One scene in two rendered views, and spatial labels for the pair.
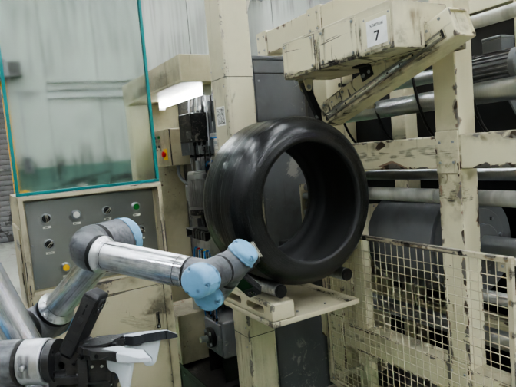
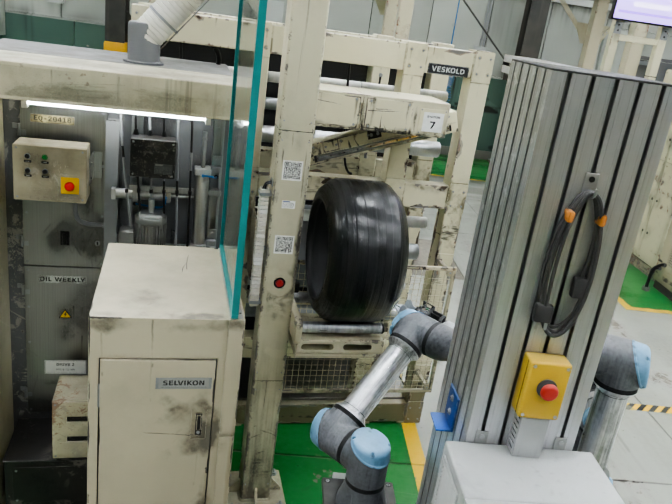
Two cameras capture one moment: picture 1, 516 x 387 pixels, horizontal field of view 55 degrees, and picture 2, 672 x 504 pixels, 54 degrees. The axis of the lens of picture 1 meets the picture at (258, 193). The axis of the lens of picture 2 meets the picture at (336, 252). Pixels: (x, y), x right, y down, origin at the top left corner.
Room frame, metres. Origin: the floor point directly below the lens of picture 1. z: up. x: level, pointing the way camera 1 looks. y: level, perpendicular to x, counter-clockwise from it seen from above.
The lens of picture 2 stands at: (1.20, 2.38, 2.07)
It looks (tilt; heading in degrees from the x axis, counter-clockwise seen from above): 20 degrees down; 285
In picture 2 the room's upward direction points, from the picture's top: 8 degrees clockwise
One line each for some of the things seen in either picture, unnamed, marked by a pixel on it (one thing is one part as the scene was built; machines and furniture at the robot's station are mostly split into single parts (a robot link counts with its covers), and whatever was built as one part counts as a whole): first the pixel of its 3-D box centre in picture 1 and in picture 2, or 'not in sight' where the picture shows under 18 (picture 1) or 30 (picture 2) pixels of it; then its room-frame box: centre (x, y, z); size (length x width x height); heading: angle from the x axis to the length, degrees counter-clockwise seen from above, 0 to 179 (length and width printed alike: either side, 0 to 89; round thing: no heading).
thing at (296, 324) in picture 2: not in sight; (291, 311); (1.97, 0.01, 0.90); 0.40 x 0.03 x 0.10; 120
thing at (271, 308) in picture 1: (256, 299); (338, 342); (1.74, 0.04, 0.84); 0.36 x 0.09 x 0.06; 30
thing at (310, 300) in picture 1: (289, 300); (329, 334); (1.81, -0.08, 0.80); 0.37 x 0.36 x 0.02; 120
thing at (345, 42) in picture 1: (355, 46); (371, 110); (1.85, -0.40, 1.71); 0.61 x 0.25 x 0.15; 30
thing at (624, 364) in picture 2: not in sight; (600, 426); (0.83, 0.61, 1.09); 0.15 x 0.12 x 0.55; 175
